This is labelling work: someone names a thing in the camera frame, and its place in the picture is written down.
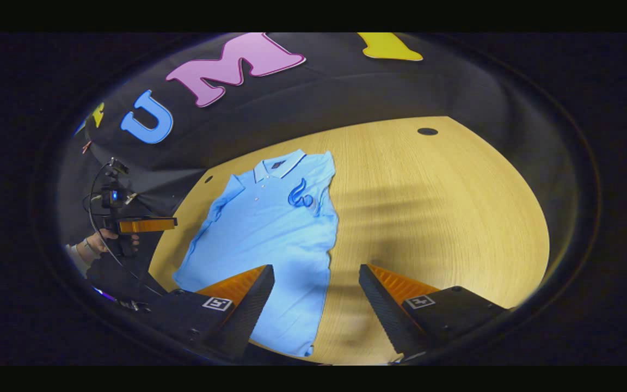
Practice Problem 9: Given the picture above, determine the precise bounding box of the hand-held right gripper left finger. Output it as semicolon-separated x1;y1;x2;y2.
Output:
147;264;275;360

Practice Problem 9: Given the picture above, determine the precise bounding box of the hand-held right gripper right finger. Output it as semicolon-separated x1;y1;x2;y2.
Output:
358;264;510;363

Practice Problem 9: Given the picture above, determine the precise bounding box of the light blue polo T-shirt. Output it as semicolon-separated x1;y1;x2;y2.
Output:
172;149;340;358

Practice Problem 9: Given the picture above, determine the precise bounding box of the black backdrop cloth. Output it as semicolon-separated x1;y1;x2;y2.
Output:
58;33;564;295

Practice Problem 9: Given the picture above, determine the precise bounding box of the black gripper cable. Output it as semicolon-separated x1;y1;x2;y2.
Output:
88;163;164;299

